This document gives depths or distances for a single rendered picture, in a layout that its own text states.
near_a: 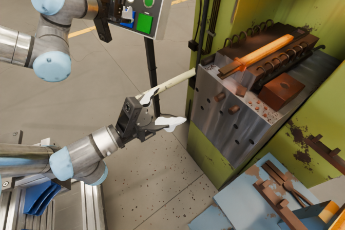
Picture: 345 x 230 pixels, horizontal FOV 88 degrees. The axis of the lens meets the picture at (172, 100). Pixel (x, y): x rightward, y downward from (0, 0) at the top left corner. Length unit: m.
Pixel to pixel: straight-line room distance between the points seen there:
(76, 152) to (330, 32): 1.08
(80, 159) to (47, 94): 1.83
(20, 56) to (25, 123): 1.68
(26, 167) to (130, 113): 0.27
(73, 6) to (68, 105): 1.56
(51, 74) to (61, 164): 0.21
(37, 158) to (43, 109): 1.61
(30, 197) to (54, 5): 0.68
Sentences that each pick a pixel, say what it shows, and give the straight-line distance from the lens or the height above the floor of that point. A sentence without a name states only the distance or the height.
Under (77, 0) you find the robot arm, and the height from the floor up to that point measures 1.22.
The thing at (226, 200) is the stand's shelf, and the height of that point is 0.74.
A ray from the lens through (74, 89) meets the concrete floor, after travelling 2.21.
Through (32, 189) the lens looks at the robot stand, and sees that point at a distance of 0.94.
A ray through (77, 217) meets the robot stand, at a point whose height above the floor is 0.21.
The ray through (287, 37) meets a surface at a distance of 0.94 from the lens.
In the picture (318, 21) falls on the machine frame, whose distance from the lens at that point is 1.10.
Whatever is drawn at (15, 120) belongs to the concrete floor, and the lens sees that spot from 2.25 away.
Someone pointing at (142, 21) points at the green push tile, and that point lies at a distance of 0.91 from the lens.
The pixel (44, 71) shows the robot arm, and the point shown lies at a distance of 0.51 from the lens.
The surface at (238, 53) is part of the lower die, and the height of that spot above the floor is 0.99.
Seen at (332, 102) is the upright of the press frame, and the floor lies 0.96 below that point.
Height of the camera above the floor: 1.43
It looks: 51 degrees down
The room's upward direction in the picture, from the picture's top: straight up
